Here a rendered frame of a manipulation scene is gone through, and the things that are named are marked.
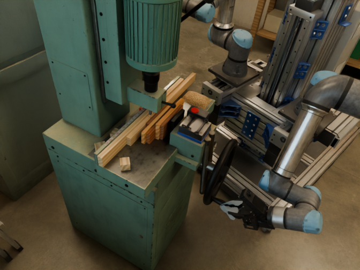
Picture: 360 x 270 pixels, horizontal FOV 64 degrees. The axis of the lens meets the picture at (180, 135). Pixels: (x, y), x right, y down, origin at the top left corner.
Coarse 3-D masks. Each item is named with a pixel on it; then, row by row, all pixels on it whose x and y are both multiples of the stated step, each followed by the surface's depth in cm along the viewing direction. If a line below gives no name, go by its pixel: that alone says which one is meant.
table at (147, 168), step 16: (144, 144) 112; (160, 144) 113; (112, 160) 105; (144, 160) 106; (160, 160) 107; (176, 160) 114; (192, 160) 112; (112, 176) 102; (128, 176) 100; (144, 176) 101; (160, 176) 107; (144, 192) 98
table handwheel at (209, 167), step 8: (232, 144) 110; (224, 152) 106; (232, 152) 124; (224, 160) 105; (232, 160) 128; (208, 168) 117; (216, 168) 104; (224, 168) 115; (216, 176) 104; (224, 176) 114; (208, 184) 105; (216, 184) 127; (208, 192) 106; (216, 192) 125; (208, 200) 109
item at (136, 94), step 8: (136, 80) 113; (128, 88) 110; (136, 88) 109; (160, 88) 110; (128, 96) 112; (136, 96) 110; (144, 96) 108; (152, 96) 106; (160, 96) 107; (144, 104) 111; (152, 104) 109; (160, 104) 110
